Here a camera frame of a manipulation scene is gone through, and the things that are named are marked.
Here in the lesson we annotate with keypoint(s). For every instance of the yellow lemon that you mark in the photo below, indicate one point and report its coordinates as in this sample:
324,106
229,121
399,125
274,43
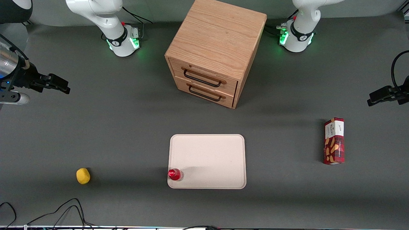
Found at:
83,176

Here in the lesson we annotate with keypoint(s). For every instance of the red cookie box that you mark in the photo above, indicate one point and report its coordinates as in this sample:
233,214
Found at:
334,143

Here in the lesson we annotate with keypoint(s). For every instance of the red capped bottle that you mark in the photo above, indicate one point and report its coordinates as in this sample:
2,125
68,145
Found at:
174,174

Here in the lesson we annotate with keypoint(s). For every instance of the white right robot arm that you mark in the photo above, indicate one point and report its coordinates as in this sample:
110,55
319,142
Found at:
105,19

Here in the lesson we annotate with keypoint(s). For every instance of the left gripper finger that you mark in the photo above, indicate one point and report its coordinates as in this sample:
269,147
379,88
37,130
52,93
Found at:
385,92
383,100

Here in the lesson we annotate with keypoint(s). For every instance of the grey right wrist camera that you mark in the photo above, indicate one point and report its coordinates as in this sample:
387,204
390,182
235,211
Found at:
17,98

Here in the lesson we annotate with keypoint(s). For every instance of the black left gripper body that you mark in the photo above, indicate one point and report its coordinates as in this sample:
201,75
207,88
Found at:
403,94

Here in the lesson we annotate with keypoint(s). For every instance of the beige plastic tray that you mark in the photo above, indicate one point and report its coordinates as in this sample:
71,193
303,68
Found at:
207,159

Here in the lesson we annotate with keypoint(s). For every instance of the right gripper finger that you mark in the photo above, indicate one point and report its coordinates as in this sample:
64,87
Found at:
54,88
57,81

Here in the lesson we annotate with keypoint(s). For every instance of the wooden drawer cabinet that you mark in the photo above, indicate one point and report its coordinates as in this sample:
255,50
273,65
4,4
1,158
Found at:
217,32

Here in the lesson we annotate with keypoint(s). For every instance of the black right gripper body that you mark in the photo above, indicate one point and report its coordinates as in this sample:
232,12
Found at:
23,77

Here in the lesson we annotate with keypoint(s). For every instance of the wooden drawer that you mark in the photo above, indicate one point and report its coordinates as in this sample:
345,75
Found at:
230,86
228,100

